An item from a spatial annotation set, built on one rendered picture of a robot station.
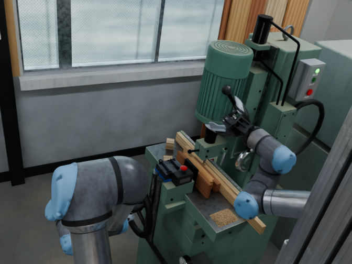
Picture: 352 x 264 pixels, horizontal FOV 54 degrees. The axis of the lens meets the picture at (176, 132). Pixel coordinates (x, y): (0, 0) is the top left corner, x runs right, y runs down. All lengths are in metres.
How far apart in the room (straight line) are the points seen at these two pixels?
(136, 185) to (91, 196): 0.11
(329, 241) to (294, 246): 0.08
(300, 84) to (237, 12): 1.45
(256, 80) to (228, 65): 0.18
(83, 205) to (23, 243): 1.74
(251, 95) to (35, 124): 1.73
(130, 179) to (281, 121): 0.82
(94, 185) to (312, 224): 0.46
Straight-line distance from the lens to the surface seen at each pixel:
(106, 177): 0.80
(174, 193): 1.46
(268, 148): 1.08
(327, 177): 0.51
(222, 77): 1.32
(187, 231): 1.58
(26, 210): 2.71
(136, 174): 0.83
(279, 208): 1.00
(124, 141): 3.04
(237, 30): 2.89
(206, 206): 1.48
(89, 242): 0.83
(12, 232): 2.59
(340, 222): 0.50
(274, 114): 1.47
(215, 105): 1.37
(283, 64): 1.44
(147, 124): 3.04
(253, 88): 1.45
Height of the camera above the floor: 1.91
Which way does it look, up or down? 32 degrees down
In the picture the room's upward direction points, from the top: 10 degrees clockwise
